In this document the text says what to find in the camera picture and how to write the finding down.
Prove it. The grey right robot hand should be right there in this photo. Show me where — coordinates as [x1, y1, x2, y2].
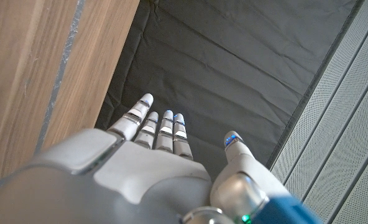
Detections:
[0, 93, 323, 224]

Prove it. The black backdrop curtain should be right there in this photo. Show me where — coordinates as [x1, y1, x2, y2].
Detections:
[95, 0, 365, 181]

